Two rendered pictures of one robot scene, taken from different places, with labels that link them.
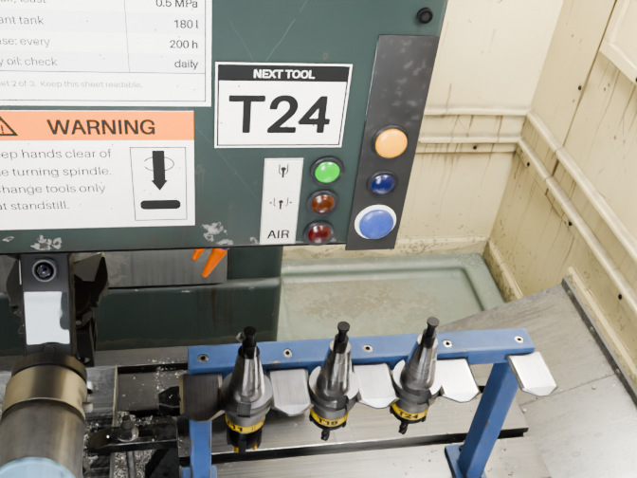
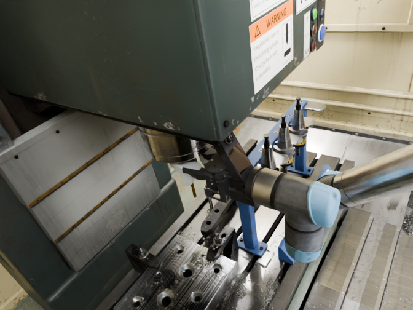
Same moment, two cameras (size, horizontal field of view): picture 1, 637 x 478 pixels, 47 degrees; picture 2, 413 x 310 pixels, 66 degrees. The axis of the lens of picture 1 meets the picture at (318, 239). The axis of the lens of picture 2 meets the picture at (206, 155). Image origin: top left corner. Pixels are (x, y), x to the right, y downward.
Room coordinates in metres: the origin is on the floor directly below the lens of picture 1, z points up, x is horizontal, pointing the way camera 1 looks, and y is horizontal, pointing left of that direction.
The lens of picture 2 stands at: (0.10, 0.59, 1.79)
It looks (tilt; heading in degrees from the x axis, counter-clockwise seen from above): 35 degrees down; 326
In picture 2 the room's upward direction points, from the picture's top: 12 degrees counter-clockwise
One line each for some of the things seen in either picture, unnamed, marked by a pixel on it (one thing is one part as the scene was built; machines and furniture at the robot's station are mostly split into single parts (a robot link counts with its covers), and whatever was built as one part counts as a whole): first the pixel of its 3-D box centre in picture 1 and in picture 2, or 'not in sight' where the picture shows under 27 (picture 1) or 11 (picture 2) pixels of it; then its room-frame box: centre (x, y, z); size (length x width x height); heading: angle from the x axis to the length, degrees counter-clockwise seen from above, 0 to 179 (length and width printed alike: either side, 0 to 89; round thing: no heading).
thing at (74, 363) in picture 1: (55, 343); (233, 179); (0.51, 0.26, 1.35); 0.12 x 0.08 x 0.09; 14
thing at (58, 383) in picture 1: (48, 402); (268, 186); (0.43, 0.24, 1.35); 0.08 x 0.05 x 0.08; 104
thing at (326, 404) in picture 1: (333, 389); (284, 148); (0.61, -0.04, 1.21); 0.06 x 0.06 x 0.03
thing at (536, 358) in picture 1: (533, 375); (315, 106); (0.67, -0.31, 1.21); 0.07 x 0.05 x 0.01; 14
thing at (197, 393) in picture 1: (201, 397); not in sight; (0.57, 0.12, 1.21); 0.07 x 0.05 x 0.01; 14
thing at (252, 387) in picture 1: (247, 370); (267, 156); (0.58, 0.06, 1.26); 0.04 x 0.04 x 0.07
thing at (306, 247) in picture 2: not in sight; (306, 228); (0.36, 0.20, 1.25); 0.11 x 0.08 x 0.11; 100
